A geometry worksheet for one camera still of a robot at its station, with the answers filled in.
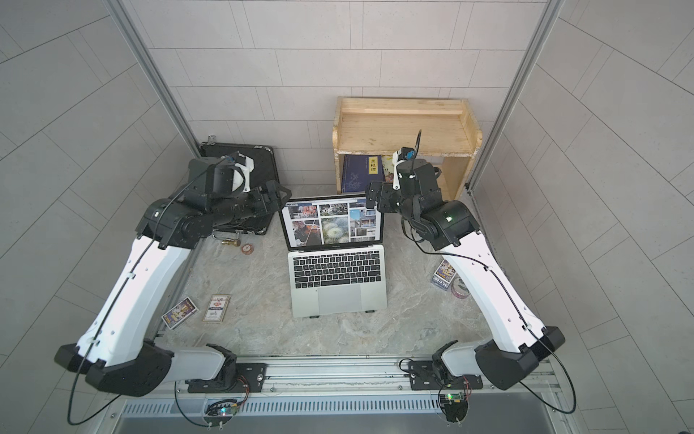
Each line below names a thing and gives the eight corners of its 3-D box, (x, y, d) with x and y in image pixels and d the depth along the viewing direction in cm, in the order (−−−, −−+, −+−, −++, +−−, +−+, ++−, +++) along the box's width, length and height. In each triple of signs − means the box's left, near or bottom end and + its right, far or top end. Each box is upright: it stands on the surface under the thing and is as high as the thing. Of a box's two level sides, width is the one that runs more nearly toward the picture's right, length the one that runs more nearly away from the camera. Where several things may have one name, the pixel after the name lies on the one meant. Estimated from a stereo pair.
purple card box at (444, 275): (429, 281, 91) (432, 276, 88) (440, 264, 96) (443, 258, 92) (445, 291, 89) (449, 286, 86) (455, 274, 93) (459, 268, 90)
